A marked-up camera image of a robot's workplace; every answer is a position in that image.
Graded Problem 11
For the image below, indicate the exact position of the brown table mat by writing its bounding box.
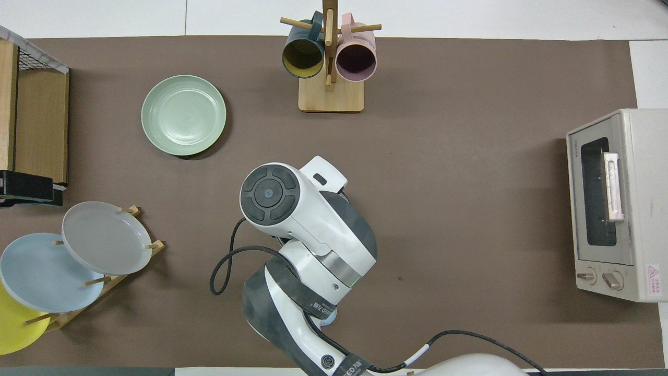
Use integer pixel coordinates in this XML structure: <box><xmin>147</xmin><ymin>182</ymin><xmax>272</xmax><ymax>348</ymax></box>
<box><xmin>0</xmin><ymin>36</ymin><xmax>664</xmax><ymax>369</ymax></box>

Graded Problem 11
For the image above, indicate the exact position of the cream toaster oven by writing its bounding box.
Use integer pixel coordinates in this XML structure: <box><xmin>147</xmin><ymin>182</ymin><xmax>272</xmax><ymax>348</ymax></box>
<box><xmin>566</xmin><ymin>108</ymin><xmax>668</xmax><ymax>302</ymax></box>

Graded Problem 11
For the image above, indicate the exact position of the dark teal mug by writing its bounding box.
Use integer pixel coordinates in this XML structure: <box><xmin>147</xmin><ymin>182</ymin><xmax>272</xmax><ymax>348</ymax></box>
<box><xmin>282</xmin><ymin>10</ymin><xmax>326</xmax><ymax>79</ymax></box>

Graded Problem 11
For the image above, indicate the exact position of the yellow plate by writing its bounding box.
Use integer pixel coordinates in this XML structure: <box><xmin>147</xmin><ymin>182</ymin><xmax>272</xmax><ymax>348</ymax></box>
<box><xmin>0</xmin><ymin>282</ymin><xmax>51</xmax><ymax>356</ymax></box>

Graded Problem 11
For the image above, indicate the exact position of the light blue plate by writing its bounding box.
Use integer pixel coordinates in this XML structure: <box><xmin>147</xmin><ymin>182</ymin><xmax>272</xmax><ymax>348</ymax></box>
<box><xmin>0</xmin><ymin>232</ymin><xmax>105</xmax><ymax>313</ymax></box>

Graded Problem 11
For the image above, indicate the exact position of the light green plate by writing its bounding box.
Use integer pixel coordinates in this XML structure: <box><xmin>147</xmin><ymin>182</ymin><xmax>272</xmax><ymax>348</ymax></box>
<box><xmin>141</xmin><ymin>75</ymin><xmax>227</xmax><ymax>156</ymax></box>

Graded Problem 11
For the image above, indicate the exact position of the wooden mug tree stand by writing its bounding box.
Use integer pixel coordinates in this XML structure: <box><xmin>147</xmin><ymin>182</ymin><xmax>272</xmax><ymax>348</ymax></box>
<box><xmin>280</xmin><ymin>0</ymin><xmax>382</xmax><ymax>113</ymax></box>

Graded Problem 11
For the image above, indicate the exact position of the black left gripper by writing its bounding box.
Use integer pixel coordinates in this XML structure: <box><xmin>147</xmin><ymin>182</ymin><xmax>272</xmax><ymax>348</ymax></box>
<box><xmin>0</xmin><ymin>170</ymin><xmax>64</xmax><ymax>208</ymax></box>

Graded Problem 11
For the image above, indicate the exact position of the wooden shelf with wire frame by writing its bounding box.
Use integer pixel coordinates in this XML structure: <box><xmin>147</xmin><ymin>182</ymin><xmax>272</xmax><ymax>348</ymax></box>
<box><xmin>0</xmin><ymin>25</ymin><xmax>70</xmax><ymax>186</ymax></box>

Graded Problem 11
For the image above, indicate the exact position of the wooden dish rack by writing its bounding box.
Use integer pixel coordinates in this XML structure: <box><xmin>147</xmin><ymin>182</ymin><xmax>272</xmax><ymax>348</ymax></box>
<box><xmin>23</xmin><ymin>205</ymin><xmax>165</xmax><ymax>332</ymax></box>

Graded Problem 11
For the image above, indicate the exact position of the grey plate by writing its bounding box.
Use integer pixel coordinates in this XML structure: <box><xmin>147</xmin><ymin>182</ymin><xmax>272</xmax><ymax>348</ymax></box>
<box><xmin>62</xmin><ymin>201</ymin><xmax>153</xmax><ymax>276</ymax></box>

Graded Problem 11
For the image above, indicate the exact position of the pink mug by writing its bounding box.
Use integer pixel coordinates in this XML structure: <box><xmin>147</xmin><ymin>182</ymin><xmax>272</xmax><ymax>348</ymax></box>
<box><xmin>335</xmin><ymin>13</ymin><xmax>377</xmax><ymax>83</ymax></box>

